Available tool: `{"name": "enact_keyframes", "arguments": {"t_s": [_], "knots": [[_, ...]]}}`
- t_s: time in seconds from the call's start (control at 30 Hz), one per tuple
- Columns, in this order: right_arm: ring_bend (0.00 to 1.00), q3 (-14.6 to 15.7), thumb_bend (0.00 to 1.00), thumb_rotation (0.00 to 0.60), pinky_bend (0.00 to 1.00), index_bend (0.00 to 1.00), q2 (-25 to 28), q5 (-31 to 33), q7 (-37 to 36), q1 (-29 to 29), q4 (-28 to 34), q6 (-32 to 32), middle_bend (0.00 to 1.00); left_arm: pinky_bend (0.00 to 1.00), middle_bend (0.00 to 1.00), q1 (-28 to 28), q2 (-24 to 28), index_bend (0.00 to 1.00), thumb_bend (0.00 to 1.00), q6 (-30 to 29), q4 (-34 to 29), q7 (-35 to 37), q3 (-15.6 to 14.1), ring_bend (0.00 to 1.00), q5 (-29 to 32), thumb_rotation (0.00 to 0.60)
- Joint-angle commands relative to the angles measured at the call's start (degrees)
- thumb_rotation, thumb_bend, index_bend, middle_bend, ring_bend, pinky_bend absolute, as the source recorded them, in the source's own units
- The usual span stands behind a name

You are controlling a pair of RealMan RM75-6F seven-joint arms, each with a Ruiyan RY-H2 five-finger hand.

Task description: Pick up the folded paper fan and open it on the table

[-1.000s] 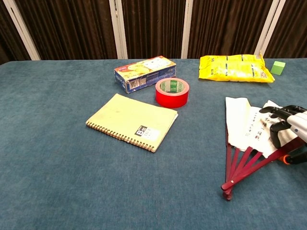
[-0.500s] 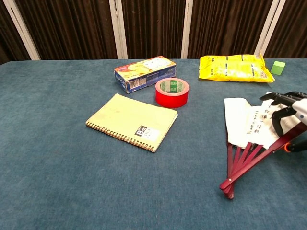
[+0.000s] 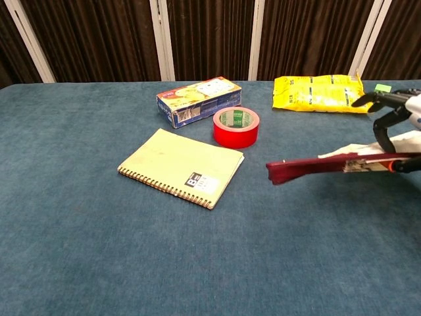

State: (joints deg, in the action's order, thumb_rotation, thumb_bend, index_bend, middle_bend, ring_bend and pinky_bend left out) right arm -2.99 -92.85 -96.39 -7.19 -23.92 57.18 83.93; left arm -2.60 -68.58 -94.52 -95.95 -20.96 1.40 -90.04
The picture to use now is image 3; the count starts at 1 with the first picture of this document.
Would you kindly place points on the red-ribbed white paper fan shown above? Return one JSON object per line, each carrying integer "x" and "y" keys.
{"x": 296, "y": 168}

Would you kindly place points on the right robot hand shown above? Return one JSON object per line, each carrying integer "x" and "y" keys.
{"x": 413, "y": 108}

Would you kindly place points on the yellow spiral notebook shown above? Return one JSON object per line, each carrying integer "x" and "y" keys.
{"x": 179, "y": 164}

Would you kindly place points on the blue yellow cardboard box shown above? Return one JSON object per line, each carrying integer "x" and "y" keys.
{"x": 197, "y": 98}

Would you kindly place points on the green cube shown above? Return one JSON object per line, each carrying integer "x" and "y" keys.
{"x": 383, "y": 88}

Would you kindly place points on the dark partition screen white frames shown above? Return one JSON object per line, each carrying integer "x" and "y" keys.
{"x": 98, "y": 36}

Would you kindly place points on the red tape roll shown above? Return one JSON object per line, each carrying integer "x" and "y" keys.
{"x": 235, "y": 136}

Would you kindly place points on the yellow snack bag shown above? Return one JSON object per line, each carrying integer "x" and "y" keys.
{"x": 312, "y": 93}

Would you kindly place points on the blue felt table cover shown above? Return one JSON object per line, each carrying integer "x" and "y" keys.
{"x": 131, "y": 247}

